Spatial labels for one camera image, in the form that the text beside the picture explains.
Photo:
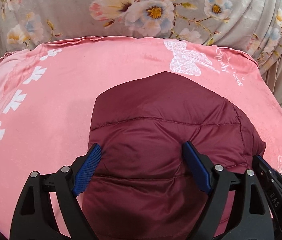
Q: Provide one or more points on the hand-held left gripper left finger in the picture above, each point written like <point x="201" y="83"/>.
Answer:
<point x="88" y="170"/>

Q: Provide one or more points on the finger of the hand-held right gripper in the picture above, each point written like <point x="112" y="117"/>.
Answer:
<point x="261" y="165"/>

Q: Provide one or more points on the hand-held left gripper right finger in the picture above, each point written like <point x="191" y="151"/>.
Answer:
<point x="196" y="167"/>

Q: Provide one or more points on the maroon puffer jacket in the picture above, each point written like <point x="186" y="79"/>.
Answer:
<point x="161" y="135"/>

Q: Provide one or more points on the pink printed blanket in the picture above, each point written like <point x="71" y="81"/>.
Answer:
<point x="68" y="92"/>

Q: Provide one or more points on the beige cloth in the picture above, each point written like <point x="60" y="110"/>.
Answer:
<point x="278" y="85"/>

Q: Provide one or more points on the grey floral bed sheet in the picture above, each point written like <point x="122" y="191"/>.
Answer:
<point x="81" y="12"/>

